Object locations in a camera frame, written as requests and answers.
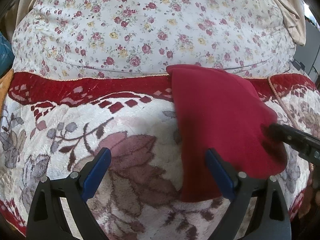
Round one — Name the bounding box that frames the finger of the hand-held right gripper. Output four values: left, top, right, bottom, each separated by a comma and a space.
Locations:
267, 122, 320, 167

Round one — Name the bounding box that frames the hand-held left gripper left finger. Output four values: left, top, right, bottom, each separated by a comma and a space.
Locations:
26, 147, 112, 240

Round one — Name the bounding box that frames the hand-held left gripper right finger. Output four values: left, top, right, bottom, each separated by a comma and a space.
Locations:
205, 148, 292, 240

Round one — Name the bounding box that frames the dark red garment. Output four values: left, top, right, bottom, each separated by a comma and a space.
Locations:
166, 64, 288, 203

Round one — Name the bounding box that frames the red and white floral blanket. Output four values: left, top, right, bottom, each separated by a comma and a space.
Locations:
0, 71, 320, 240

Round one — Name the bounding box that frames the window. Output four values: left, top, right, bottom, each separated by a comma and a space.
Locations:
303, 1, 320, 29

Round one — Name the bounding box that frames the beige cloth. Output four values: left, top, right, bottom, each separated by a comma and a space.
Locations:
274, 0, 307, 47

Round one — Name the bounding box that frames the orange checkered plush mat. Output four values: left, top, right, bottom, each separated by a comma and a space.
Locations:
0, 69, 14, 115

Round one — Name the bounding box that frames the blue plastic bag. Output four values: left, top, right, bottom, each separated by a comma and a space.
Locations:
0, 34, 15, 77

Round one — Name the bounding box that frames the white rose print quilt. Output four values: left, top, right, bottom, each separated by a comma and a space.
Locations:
11, 0, 298, 79

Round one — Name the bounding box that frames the black charger cable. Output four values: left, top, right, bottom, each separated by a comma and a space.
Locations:
287, 59, 307, 75

